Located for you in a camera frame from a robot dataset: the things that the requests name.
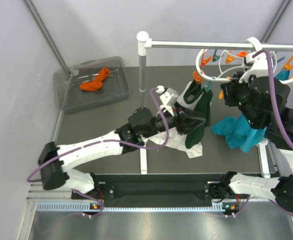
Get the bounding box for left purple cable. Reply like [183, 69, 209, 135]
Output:
[26, 87, 171, 183]

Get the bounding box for white printed sock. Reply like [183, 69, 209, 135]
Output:
[148, 82, 204, 159]

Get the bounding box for teal sock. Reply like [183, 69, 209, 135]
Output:
[210, 69, 291, 153]

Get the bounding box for white drying rack stand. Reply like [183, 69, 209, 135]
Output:
[136, 31, 293, 179]

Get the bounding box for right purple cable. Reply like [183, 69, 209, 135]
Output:
[252, 48, 293, 157]

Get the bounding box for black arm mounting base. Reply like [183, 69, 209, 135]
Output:
[71, 173, 235, 208]

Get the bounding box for dark green sock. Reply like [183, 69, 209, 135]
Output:
[180, 80, 213, 149]

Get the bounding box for white round clip hanger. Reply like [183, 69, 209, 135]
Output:
[200, 48, 293, 85]

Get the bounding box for teal clip holding sock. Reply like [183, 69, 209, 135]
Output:
[203, 81, 213, 93]

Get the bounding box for purple cable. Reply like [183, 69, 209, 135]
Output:
[252, 48, 293, 157]
[26, 87, 171, 183]

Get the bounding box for orange clip holding socks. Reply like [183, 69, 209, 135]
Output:
[193, 71, 203, 85]

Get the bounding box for orange sock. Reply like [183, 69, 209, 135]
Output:
[92, 67, 110, 82]
[79, 80, 103, 92]

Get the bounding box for yellow-orange clip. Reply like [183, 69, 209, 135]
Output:
[218, 90, 224, 100]

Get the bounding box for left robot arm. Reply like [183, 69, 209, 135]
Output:
[38, 107, 206, 199]

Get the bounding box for grey plastic bin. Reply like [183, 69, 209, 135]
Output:
[53, 56, 131, 114]

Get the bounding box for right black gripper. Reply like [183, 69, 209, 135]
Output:
[222, 70, 261, 130]

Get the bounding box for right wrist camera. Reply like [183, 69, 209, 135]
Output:
[239, 52, 269, 83]

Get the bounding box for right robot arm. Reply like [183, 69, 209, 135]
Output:
[207, 71, 293, 214]

